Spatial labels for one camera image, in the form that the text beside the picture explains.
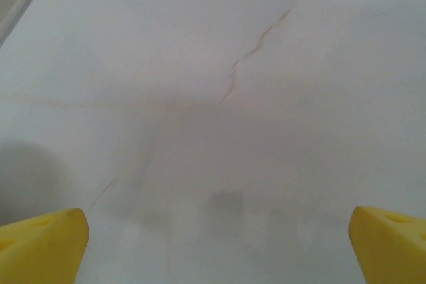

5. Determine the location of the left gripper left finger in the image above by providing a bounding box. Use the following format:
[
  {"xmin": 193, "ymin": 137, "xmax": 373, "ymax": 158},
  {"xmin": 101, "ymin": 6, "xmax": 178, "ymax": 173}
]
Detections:
[{"xmin": 0, "ymin": 207, "xmax": 90, "ymax": 284}]

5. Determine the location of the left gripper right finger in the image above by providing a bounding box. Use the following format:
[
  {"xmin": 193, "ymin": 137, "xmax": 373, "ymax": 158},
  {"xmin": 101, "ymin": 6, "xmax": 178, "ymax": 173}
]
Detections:
[{"xmin": 347, "ymin": 205, "xmax": 426, "ymax": 284}]

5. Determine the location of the aluminium side rail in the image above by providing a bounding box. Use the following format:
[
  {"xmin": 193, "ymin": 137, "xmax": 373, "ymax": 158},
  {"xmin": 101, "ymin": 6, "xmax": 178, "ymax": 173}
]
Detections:
[{"xmin": 0, "ymin": 0, "xmax": 57, "ymax": 49}]

